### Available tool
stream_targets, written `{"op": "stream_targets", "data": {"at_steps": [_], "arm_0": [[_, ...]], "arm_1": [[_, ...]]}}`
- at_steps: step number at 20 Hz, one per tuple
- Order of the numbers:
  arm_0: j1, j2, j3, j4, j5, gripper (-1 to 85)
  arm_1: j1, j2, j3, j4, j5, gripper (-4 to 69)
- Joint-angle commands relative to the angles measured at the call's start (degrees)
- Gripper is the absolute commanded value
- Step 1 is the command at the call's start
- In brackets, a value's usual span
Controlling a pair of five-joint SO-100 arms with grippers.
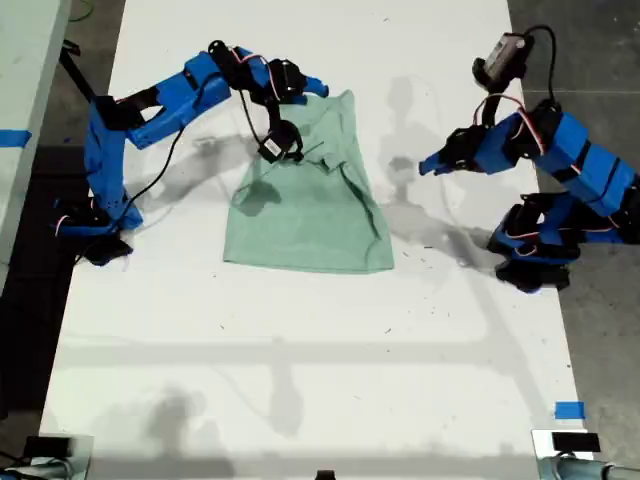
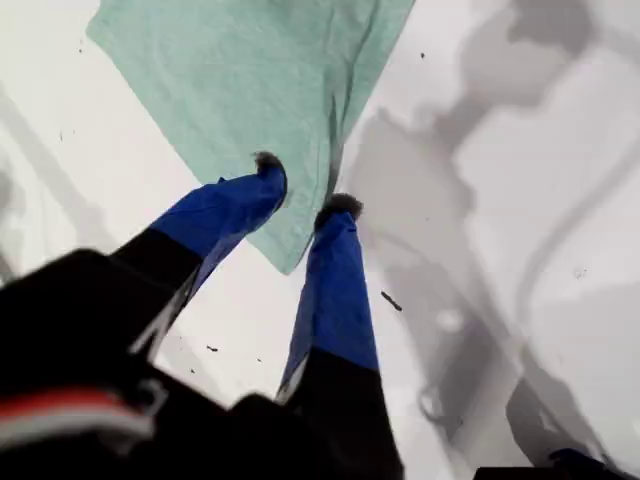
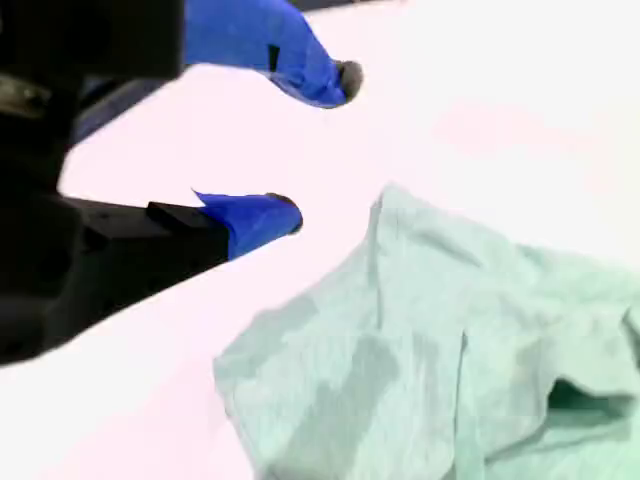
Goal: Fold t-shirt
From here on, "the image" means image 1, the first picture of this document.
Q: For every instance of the pale side table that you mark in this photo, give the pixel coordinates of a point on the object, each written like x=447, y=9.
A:
x=25, y=100

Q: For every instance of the black camera box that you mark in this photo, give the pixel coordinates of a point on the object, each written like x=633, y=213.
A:
x=505, y=57
x=272, y=146

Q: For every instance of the blue tape strip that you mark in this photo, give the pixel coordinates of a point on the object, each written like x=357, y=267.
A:
x=570, y=410
x=14, y=137

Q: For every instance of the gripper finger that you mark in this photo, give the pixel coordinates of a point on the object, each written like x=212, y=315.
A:
x=316, y=83
x=440, y=156
x=316, y=93
x=440, y=169

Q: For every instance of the pale green T-shirt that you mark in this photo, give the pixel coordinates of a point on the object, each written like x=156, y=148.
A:
x=300, y=225

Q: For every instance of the small black box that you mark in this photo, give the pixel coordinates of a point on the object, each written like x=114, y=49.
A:
x=47, y=446
x=325, y=475
x=575, y=442

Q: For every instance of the black stand leg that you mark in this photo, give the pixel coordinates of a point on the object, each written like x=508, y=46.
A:
x=77, y=75

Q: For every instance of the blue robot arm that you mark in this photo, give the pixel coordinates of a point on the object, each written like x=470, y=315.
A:
x=105, y=165
x=575, y=160

